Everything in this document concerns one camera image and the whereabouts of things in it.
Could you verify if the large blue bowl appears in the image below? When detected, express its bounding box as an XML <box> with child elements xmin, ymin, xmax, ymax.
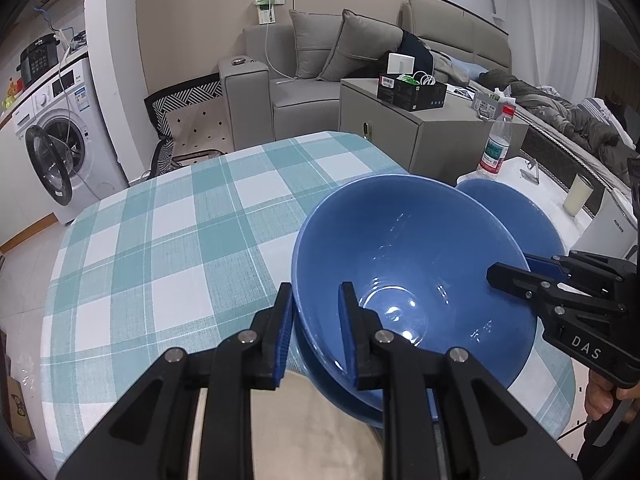
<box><xmin>291</xmin><ymin>174</ymin><xmax>537</xmax><ymax>388</ymax></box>

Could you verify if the beige plate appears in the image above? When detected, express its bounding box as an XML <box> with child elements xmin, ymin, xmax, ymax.
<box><xmin>250</xmin><ymin>370</ymin><xmax>383</xmax><ymax>479</ymax></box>

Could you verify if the person's right hand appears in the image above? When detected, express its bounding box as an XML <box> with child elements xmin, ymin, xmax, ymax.
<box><xmin>585</xmin><ymin>370</ymin><xmax>640</xmax><ymax>424</ymax></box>

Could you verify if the white humidifier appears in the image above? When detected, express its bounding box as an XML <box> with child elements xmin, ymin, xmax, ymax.
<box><xmin>570</xmin><ymin>188</ymin><xmax>639</xmax><ymax>263</ymax></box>

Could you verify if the beige cup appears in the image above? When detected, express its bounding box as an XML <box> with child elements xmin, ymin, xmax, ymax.
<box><xmin>563</xmin><ymin>174</ymin><xmax>593</xmax><ymax>217</ymax></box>

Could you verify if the metal phone stand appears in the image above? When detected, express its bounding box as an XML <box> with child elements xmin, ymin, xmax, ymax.
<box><xmin>520</xmin><ymin>158</ymin><xmax>540</xmax><ymax>185</ymax></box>

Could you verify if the white marble side table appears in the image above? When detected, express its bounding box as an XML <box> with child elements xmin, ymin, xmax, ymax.
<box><xmin>456</xmin><ymin>157</ymin><xmax>591</xmax><ymax>249</ymax></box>

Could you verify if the plastic water bottle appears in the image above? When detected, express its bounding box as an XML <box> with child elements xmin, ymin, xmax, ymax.
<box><xmin>477</xmin><ymin>104</ymin><xmax>515</xmax><ymax>178</ymax></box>

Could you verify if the grey bedside cabinet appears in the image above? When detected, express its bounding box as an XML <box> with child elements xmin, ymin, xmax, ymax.
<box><xmin>338</xmin><ymin>77</ymin><xmax>531</xmax><ymax>179</ymax></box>

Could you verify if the teal checked tablecloth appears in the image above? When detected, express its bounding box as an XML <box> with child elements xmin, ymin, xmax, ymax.
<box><xmin>39</xmin><ymin>130</ymin><xmax>576</xmax><ymax>470</ymax></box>

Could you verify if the grey blanket on bed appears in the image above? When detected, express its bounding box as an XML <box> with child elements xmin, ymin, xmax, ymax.
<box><xmin>477</xmin><ymin>68</ymin><xmax>639</xmax><ymax>186</ymax></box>

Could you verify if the cardboard box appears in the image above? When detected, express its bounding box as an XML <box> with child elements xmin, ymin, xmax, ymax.
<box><xmin>6</xmin><ymin>377</ymin><xmax>35</xmax><ymax>443</ymax></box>

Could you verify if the black storage box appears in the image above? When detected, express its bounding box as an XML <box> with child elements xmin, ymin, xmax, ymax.
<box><xmin>376</xmin><ymin>75</ymin><xmax>447</xmax><ymax>112</ymax></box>

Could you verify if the white box on cabinet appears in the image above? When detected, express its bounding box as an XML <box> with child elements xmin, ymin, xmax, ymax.
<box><xmin>386</xmin><ymin>53</ymin><xmax>416</xmax><ymax>75</ymax></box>

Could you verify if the grey cushion right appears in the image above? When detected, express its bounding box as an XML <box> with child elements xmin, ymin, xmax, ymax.
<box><xmin>318</xmin><ymin>9</ymin><xmax>404</xmax><ymax>82</ymax></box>

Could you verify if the grey cushion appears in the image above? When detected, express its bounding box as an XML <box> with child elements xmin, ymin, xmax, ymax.
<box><xmin>318</xmin><ymin>9</ymin><xmax>404</xmax><ymax>82</ymax></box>
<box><xmin>290</xmin><ymin>10</ymin><xmax>343</xmax><ymax>79</ymax></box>

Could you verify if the folded patterned chair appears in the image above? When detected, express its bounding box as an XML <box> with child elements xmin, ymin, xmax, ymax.
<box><xmin>141</xmin><ymin>73</ymin><xmax>234</xmax><ymax>181</ymax></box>

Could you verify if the grey sofa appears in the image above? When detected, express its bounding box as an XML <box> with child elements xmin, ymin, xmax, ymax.
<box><xmin>217</xmin><ymin>8</ymin><xmax>514</xmax><ymax>154</ymax></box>

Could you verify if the white washing machine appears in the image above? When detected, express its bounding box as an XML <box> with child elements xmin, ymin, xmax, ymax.
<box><xmin>12</xmin><ymin>55</ymin><xmax>128</xmax><ymax>224</ymax></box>

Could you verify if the grey cushion left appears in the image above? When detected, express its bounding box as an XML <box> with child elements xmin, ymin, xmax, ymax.
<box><xmin>290</xmin><ymin>10</ymin><xmax>343</xmax><ymax>79</ymax></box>

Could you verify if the black pressure cooker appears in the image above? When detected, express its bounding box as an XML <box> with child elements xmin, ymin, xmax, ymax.
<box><xmin>16</xmin><ymin>34</ymin><xmax>60</xmax><ymax>89</ymax></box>

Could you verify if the wall socket with charger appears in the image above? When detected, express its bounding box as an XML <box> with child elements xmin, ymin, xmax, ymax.
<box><xmin>254</xmin><ymin>0</ymin><xmax>285</xmax><ymax>25</ymax></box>

